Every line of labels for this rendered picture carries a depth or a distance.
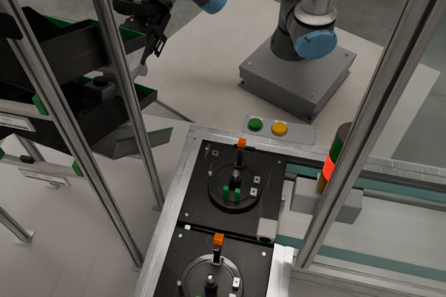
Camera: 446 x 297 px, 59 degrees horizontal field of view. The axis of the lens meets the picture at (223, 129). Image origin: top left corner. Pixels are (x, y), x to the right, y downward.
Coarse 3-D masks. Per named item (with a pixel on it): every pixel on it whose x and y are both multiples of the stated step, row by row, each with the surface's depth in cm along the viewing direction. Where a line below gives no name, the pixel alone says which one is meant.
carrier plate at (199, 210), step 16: (208, 144) 110; (208, 160) 107; (224, 160) 107; (256, 160) 107; (272, 160) 107; (192, 176) 104; (272, 176) 104; (192, 192) 101; (272, 192) 101; (192, 208) 98; (208, 208) 98; (256, 208) 98; (272, 208) 98; (192, 224) 96; (208, 224) 96; (224, 224) 96; (240, 224) 96; (256, 224) 96; (256, 240) 95
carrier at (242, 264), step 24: (192, 240) 94; (168, 264) 90; (192, 264) 88; (216, 264) 87; (240, 264) 90; (264, 264) 90; (168, 288) 87; (192, 288) 85; (216, 288) 85; (240, 288) 85; (264, 288) 87
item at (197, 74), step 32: (256, 0) 167; (192, 32) 155; (224, 32) 155; (256, 32) 155; (160, 64) 145; (192, 64) 144; (224, 64) 144; (352, 64) 144; (160, 96) 135; (192, 96) 135; (224, 96) 135; (256, 96) 135; (352, 96) 135; (224, 128) 127; (320, 128) 127
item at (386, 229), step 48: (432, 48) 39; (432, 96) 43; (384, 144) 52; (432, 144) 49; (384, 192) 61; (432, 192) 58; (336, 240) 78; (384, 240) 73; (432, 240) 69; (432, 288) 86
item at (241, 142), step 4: (240, 140) 98; (244, 140) 98; (240, 144) 98; (244, 144) 98; (240, 148) 98; (240, 152) 100; (240, 156) 101; (240, 160) 101; (236, 164) 102; (240, 164) 102
